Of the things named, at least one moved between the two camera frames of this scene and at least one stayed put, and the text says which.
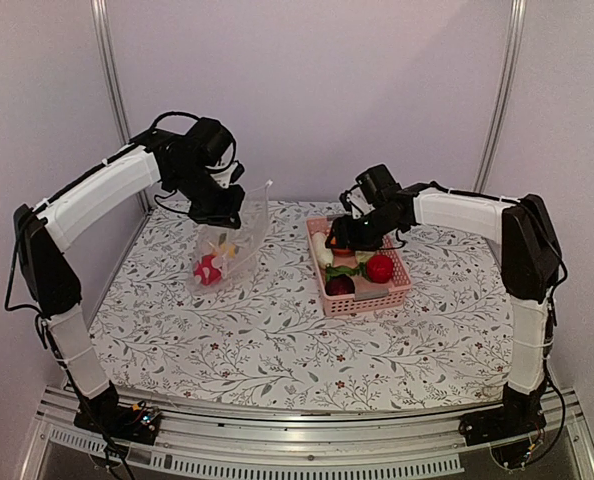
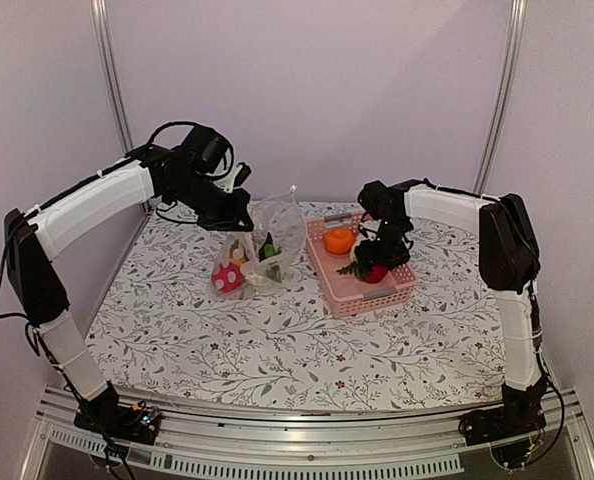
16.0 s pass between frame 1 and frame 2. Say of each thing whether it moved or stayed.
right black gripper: moved
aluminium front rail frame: stayed
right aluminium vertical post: stayed
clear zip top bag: moved
